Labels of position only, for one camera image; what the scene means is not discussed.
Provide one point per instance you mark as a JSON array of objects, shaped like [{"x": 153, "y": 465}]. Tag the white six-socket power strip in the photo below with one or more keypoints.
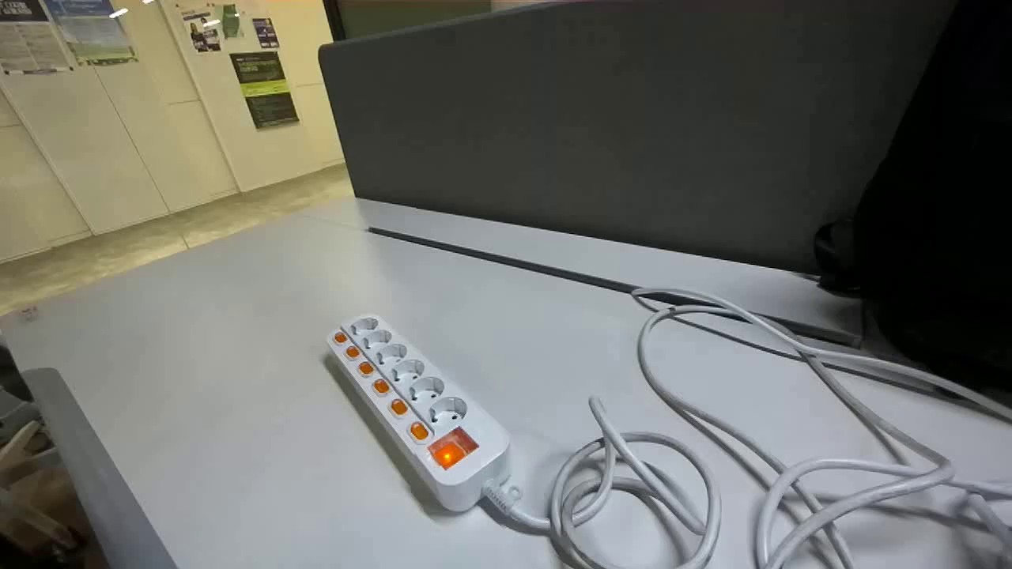
[{"x": 413, "y": 416}]

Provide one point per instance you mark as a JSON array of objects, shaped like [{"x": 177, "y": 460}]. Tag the grey desk partition panel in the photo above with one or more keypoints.
[{"x": 632, "y": 115}]

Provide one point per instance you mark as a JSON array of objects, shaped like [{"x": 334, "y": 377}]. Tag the black and green poster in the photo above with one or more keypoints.
[{"x": 262, "y": 90}]

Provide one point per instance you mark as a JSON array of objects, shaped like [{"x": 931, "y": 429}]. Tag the small dark blue poster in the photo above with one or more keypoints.
[{"x": 262, "y": 33}]

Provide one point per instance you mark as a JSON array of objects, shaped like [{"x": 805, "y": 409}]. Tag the small dark photo poster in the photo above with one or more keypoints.
[{"x": 204, "y": 33}]

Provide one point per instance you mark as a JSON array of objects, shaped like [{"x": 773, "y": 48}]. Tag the black cloth cover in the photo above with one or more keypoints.
[{"x": 937, "y": 191}]

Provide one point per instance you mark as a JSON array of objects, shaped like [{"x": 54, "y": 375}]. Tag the small green wall poster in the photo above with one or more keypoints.
[{"x": 229, "y": 21}]

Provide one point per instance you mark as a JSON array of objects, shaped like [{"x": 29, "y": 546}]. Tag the blue landscape wall poster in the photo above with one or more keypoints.
[{"x": 94, "y": 31}]

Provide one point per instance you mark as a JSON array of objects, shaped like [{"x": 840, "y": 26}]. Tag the pale text wall poster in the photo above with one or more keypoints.
[{"x": 29, "y": 43}]

